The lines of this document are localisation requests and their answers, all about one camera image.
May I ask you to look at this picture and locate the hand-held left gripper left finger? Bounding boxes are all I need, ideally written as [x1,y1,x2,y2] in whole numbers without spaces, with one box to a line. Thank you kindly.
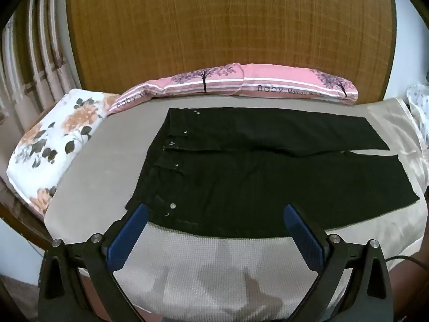
[38,203,158,322]

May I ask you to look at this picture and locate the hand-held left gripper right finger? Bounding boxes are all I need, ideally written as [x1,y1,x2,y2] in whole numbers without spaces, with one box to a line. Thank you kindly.
[283,204,393,322]

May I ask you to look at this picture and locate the black pants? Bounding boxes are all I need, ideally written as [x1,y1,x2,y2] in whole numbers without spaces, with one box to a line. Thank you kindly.
[125,107,419,239]

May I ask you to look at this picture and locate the white floral pillow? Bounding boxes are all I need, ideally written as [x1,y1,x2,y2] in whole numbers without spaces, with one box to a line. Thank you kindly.
[7,89,120,216]

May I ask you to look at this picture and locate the beige satin sheet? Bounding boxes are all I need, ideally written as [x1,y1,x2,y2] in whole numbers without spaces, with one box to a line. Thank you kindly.
[367,98,429,259]

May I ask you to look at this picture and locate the pink striped tree-print pillow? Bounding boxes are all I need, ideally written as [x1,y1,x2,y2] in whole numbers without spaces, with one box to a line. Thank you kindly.
[107,62,246,115]
[241,63,360,105]

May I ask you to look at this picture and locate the white dotted cloth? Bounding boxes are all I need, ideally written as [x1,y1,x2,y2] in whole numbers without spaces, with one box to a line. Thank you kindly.
[405,84,429,141]

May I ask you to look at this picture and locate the beige curtain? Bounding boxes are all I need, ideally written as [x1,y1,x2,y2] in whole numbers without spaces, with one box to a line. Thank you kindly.
[0,0,83,132]

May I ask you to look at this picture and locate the wooden headboard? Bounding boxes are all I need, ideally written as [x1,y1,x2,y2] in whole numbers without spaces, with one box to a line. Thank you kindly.
[65,0,398,108]

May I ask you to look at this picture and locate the dark wooden bed frame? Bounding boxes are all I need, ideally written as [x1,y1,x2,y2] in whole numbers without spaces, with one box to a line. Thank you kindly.
[0,174,54,246]

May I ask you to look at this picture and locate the black cable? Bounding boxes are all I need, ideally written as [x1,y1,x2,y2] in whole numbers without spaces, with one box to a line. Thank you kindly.
[385,256,429,266]

